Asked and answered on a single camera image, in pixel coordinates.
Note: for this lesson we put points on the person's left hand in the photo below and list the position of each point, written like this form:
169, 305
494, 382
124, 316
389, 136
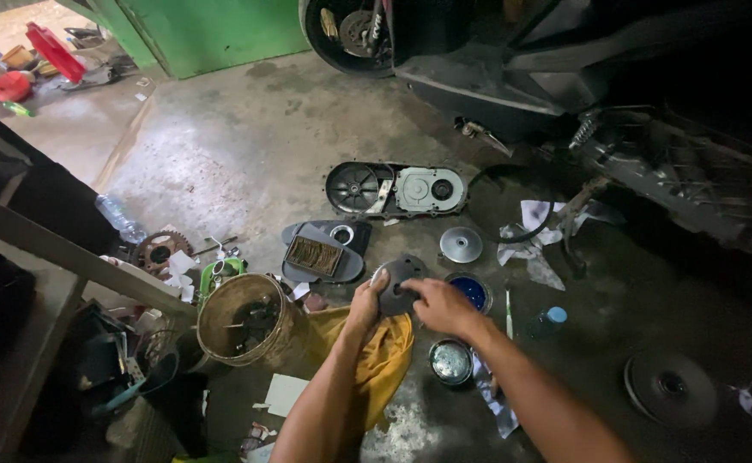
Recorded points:
363, 308

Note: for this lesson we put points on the person's right hand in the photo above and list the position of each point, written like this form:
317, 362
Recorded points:
443, 307

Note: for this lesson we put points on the person's right fingers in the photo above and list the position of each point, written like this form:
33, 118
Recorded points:
414, 288

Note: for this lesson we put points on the grey round pulley plate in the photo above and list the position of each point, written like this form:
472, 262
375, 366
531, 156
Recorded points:
401, 283

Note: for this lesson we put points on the tin of blue grease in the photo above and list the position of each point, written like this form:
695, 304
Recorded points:
470, 290

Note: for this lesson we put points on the silver pulley disc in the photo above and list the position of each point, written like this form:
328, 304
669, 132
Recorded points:
461, 244

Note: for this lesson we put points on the round metal tin lid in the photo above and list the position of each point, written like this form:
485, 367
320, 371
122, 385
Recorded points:
451, 362

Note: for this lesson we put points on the yellow cloth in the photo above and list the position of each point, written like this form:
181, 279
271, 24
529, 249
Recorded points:
369, 360

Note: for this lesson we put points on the black air filter cover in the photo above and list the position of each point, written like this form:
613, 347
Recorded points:
325, 252

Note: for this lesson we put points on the green toothbrush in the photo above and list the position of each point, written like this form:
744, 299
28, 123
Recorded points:
509, 315

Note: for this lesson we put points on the black transmission cover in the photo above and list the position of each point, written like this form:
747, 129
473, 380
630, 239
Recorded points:
395, 190

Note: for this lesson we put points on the white paper scraps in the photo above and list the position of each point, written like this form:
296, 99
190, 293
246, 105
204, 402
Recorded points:
533, 247

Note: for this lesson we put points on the black drive belt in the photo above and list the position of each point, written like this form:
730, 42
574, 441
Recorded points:
511, 202

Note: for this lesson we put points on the small blue-capped bottle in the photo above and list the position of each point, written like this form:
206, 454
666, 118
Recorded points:
546, 321

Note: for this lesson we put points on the crumpled plastic wrapper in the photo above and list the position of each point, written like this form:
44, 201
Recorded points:
495, 398

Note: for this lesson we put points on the white paper sheet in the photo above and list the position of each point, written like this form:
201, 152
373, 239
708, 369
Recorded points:
286, 393

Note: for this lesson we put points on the dirty bucket with parts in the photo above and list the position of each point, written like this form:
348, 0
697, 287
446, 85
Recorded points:
250, 318

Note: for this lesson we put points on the green plastic container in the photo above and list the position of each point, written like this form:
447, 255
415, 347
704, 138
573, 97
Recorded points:
219, 273

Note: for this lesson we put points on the black scooter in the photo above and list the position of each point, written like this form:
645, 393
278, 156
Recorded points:
575, 96

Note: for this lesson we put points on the rusty sprocket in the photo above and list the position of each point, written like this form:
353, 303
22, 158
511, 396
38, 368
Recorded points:
159, 251

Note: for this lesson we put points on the dark clutch bell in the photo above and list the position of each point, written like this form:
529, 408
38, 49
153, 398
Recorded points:
670, 389

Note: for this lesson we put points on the clear plastic water bottle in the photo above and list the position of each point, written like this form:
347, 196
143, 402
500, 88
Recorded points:
119, 217

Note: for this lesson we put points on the green door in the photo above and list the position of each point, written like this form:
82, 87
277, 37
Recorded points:
195, 32

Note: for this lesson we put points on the wooden workbench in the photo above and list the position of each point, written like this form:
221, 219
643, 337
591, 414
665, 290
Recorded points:
28, 321

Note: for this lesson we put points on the heap of red containers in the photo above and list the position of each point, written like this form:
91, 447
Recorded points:
28, 64

